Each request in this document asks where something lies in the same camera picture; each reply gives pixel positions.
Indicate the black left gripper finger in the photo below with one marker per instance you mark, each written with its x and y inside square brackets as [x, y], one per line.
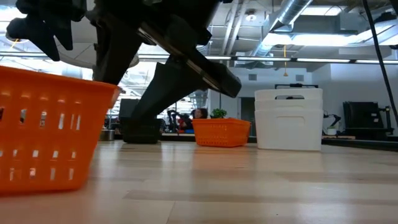
[168, 87]
[115, 53]

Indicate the orange plastic slotted basket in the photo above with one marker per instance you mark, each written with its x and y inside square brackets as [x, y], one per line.
[220, 133]
[46, 140]

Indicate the white plastic bin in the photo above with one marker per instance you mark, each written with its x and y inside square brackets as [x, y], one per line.
[289, 133]
[289, 104]

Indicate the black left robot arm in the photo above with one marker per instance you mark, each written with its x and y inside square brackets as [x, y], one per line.
[40, 25]

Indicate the person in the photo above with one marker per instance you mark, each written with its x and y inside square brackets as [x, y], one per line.
[199, 113]

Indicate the black monitor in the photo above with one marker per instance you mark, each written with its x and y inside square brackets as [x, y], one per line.
[128, 108]

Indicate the black plastic slotted basket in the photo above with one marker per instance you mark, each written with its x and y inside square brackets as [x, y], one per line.
[140, 133]

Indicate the green potted plant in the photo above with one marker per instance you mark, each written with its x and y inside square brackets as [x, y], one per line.
[218, 113]

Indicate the white cup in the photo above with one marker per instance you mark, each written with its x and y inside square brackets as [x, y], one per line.
[331, 131]

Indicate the black equipment cart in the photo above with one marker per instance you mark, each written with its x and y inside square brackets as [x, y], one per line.
[363, 116]

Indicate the silver ceiling duct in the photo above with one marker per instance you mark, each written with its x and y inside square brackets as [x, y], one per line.
[289, 12]

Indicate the black table frame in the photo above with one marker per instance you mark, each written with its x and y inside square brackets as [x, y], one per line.
[360, 143]

